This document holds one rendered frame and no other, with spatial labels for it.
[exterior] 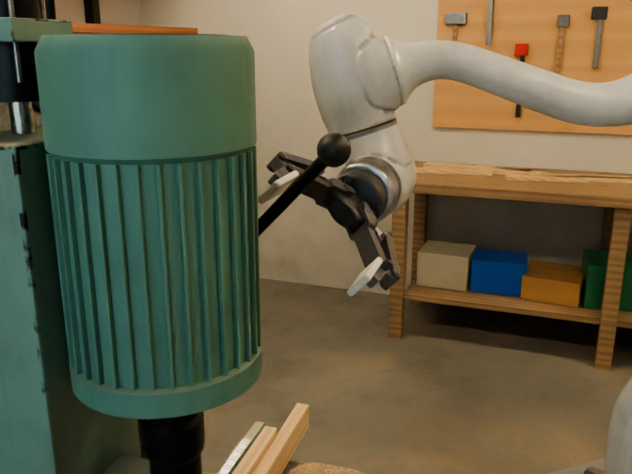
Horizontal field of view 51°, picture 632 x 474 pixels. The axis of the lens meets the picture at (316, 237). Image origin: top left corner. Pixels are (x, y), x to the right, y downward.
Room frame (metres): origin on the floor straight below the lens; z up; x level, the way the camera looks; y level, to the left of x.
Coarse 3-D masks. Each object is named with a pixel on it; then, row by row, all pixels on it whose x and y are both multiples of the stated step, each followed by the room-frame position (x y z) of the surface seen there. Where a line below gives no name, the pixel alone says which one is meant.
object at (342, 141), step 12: (324, 144) 0.66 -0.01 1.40; (336, 144) 0.66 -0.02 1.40; (348, 144) 0.67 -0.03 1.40; (324, 156) 0.66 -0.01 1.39; (336, 156) 0.66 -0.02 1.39; (348, 156) 0.66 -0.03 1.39; (312, 168) 0.67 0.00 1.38; (324, 168) 0.67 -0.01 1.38; (300, 180) 0.68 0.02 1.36; (312, 180) 0.68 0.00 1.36; (288, 192) 0.68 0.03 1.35; (300, 192) 0.68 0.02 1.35; (276, 204) 0.68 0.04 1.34; (288, 204) 0.68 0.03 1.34; (264, 216) 0.69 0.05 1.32; (276, 216) 0.69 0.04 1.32; (264, 228) 0.69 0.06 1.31
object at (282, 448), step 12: (300, 408) 0.95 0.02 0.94; (288, 420) 0.91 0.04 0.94; (300, 420) 0.92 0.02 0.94; (288, 432) 0.88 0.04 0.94; (300, 432) 0.92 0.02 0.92; (276, 444) 0.85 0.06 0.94; (288, 444) 0.86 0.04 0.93; (264, 456) 0.82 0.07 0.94; (276, 456) 0.82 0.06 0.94; (288, 456) 0.86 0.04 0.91; (264, 468) 0.79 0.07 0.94; (276, 468) 0.81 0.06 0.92
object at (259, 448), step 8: (264, 432) 0.86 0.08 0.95; (272, 432) 0.86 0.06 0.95; (256, 440) 0.84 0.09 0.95; (264, 440) 0.84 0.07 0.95; (272, 440) 0.85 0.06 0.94; (256, 448) 0.82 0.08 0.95; (264, 448) 0.83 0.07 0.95; (248, 456) 0.80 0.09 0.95; (256, 456) 0.80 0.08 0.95; (240, 464) 0.78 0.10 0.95; (248, 464) 0.78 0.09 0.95; (256, 464) 0.80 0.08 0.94; (232, 472) 0.77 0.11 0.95; (240, 472) 0.77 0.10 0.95; (248, 472) 0.77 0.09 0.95
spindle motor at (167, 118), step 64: (64, 64) 0.50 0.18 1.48; (128, 64) 0.49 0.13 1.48; (192, 64) 0.50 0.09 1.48; (64, 128) 0.50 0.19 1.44; (128, 128) 0.49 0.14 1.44; (192, 128) 0.50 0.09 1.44; (256, 128) 0.58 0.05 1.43; (64, 192) 0.52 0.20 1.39; (128, 192) 0.49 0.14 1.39; (192, 192) 0.50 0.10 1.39; (256, 192) 0.57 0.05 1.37; (64, 256) 0.52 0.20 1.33; (128, 256) 0.49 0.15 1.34; (192, 256) 0.50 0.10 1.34; (256, 256) 0.57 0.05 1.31; (128, 320) 0.49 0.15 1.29; (192, 320) 0.50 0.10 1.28; (256, 320) 0.56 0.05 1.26; (128, 384) 0.49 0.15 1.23; (192, 384) 0.50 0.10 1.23
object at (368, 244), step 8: (360, 208) 0.80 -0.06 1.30; (368, 208) 0.80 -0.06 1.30; (368, 216) 0.79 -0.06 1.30; (368, 224) 0.77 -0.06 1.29; (352, 232) 0.79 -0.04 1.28; (360, 232) 0.78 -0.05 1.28; (368, 232) 0.77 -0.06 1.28; (352, 240) 0.78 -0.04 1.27; (360, 240) 0.77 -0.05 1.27; (368, 240) 0.76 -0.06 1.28; (376, 240) 0.76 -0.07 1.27; (360, 248) 0.76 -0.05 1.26; (368, 248) 0.75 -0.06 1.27; (376, 248) 0.74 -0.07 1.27; (360, 256) 0.75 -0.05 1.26; (368, 256) 0.74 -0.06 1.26; (376, 256) 0.73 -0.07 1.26; (384, 256) 0.74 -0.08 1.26; (368, 264) 0.73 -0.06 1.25; (384, 264) 0.72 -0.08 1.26; (392, 264) 0.72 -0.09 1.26
